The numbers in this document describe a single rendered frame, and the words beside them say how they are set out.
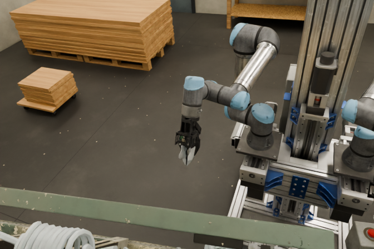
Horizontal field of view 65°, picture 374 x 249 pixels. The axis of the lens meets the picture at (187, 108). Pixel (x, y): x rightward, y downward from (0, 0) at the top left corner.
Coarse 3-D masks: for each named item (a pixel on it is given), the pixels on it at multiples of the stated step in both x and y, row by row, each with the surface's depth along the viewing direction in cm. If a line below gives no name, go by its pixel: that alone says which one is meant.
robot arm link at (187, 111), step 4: (184, 108) 112; (188, 108) 111; (192, 108) 111; (196, 108) 111; (200, 108) 115; (184, 112) 112; (188, 112) 111; (192, 112) 111; (196, 112) 112; (184, 116) 113; (188, 116) 112; (192, 116) 111; (196, 116) 112
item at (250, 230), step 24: (0, 192) 35; (24, 192) 34; (96, 216) 32; (120, 216) 32; (144, 216) 31; (168, 216) 31; (192, 216) 30; (216, 216) 30; (24, 240) 36; (48, 240) 36; (72, 240) 36; (264, 240) 29; (288, 240) 28; (312, 240) 28
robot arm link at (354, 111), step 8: (368, 88) 102; (368, 96) 99; (352, 104) 97; (360, 104) 97; (368, 104) 96; (344, 112) 99; (352, 112) 97; (360, 112) 95; (368, 112) 94; (352, 120) 98; (360, 120) 96; (368, 120) 94; (368, 128) 95
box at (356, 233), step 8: (360, 224) 134; (368, 224) 134; (352, 232) 137; (360, 232) 131; (352, 240) 136; (360, 240) 128; (368, 240) 128; (352, 248) 136; (360, 248) 128; (368, 248) 127
